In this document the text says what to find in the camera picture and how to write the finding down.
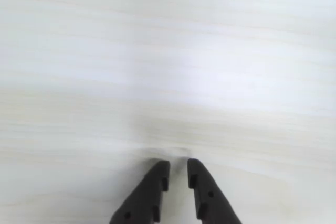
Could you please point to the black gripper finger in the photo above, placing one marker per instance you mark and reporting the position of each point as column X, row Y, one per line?
column 147, row 197
column 210, row 203

